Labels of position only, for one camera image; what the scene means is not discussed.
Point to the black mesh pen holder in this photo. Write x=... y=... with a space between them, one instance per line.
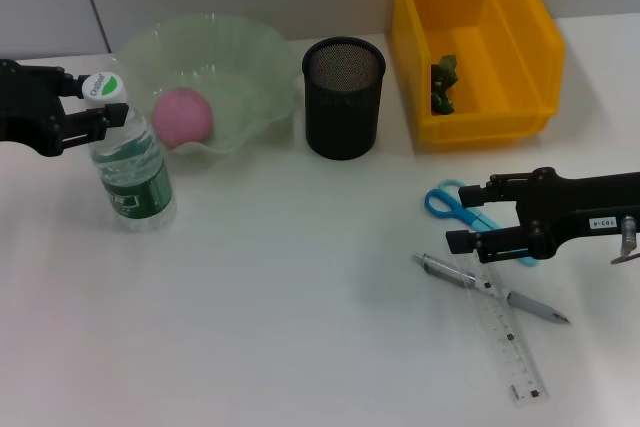
x=345 y=117

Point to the green plastic wrapper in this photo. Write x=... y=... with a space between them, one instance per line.
x=444 y=77

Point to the pink peach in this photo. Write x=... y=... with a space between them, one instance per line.
x=182 y=119

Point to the clear green-label water bottle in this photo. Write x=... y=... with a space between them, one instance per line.
x=135 y=187

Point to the blue scissors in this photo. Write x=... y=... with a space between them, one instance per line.
x=428 y=202

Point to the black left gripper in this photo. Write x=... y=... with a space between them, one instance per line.
x=25 y=107

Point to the yellow plastic bin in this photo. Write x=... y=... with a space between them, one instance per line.
x=475 y=129

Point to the translucent green fruit bowl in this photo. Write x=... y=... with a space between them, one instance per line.
x=240 y=57

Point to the grey pen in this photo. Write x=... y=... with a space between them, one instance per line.
x=535 y=306

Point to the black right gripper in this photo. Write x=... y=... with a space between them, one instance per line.
x=575 y=207

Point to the transparent plastic ruler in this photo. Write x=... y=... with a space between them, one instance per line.
x=515 y=347

